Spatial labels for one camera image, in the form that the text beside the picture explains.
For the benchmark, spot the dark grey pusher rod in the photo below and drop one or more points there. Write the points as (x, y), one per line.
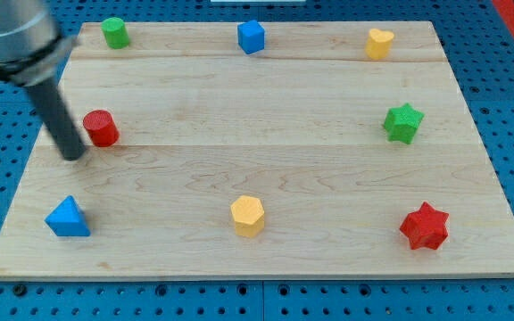
(51, 108)

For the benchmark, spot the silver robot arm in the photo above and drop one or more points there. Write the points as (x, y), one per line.
(32, 45)

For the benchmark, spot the red star block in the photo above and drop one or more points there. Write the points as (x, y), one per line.
(426, 227)

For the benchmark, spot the blue cube block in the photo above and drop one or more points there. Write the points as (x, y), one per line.
(251, 36)

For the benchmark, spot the wooden board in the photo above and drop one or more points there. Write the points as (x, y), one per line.
(298, 125)

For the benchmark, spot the green cylinder block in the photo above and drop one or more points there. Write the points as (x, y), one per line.
(115, 33)

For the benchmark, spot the red cylinder block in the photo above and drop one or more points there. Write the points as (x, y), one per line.
(101, 128)

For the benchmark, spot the green star block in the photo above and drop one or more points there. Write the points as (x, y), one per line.
(402, 123)

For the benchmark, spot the yellow heart block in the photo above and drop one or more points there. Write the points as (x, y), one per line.
(379, 43)

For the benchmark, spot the blue triangle block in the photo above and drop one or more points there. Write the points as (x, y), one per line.
(68, 219)

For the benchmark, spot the yellow hexagon block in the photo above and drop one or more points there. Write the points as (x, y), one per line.
(248, 215)

